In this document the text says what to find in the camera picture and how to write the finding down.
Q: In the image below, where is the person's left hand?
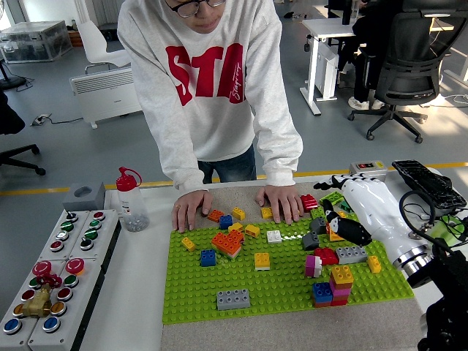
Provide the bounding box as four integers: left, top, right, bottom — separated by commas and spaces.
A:
255, 184, 306, 225

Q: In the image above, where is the person's right hand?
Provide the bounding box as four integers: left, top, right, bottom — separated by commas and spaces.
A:
171, 189, 215, 234

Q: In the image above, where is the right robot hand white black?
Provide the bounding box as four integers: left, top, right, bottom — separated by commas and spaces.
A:
313, 173, 431, 265

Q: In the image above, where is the orange layered brick stack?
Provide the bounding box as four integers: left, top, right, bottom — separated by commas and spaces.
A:
211, 229, 245, 260

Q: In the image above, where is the yellow on white brick stack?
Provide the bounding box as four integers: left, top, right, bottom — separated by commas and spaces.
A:
254, 252, 271, 272

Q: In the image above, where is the green studded baseplate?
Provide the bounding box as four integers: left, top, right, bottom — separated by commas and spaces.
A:
162, 211, 415, 325

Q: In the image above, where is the red sloped brick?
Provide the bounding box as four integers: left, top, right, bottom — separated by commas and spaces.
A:
301, 194, 320, 212
314, 247, 339, 266

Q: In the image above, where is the dark grey sloped brick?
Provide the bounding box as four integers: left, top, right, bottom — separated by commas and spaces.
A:
309, 216, 328, 235
301, 232, 321, 252

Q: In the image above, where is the grey two-by-four brick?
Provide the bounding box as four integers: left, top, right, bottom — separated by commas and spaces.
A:
216, 288, 251, 312
335, 245, 369, 265

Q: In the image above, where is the black wrapped keyboard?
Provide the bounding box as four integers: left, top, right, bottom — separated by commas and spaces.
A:
391, 159, 468, 210

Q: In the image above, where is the clear bottle red cap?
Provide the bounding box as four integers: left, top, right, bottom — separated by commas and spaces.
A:
116, 167, 151, 233

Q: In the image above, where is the grey four-button control box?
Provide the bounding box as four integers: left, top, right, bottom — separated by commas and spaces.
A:
68, 208, 122, 261
39, 211, 91, 261

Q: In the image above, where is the grey block round hole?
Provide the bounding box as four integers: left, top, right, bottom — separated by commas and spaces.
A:
61, 181, 106, 212

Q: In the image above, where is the grey-brown mat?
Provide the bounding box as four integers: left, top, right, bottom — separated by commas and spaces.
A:
160, 179, 439, 351

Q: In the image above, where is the seated person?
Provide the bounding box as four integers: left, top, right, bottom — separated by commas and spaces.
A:
336, 0, 407, 110

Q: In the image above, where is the white computer tower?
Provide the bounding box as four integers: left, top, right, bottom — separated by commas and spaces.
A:
316, 42, 340, 102

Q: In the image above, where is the white panel heater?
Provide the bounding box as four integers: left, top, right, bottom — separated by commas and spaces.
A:
69, 67, 143, 129

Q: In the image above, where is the black mesh office chair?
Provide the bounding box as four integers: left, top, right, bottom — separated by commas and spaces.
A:
347, 0, 468, 144

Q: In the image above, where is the grey emergency-stop button box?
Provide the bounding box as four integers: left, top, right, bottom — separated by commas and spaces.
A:
0, 259, 69, 351
27, 257, 107, 351

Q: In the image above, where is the white standing desk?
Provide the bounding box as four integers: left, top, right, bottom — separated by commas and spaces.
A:
301, 18, 361, 117
442, 47, 468, 87

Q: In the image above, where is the brass valve red handwheel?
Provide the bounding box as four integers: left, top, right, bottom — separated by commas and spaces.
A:
20, 273, 63, 318

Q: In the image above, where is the black swivel chair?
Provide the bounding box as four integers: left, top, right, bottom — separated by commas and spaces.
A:
0, 89, 48, 178

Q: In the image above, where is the white plastic chair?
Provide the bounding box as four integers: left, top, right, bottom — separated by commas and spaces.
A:
76, 20, 132, 75

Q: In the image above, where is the black wheeled dolly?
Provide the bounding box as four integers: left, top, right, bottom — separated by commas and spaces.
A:
99, 22, 120, 42

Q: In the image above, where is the black stand base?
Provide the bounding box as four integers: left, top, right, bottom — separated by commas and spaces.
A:
0, 58, 29, 92

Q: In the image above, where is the clear storage crate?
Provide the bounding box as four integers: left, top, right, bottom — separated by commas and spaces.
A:
0, 20, 73, 64

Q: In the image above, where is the grey switch box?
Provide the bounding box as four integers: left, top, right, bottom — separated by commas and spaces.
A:
348, 160, 388, 183

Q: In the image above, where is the black plug with cord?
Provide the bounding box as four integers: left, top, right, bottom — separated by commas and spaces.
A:
403, 203, 468, 238

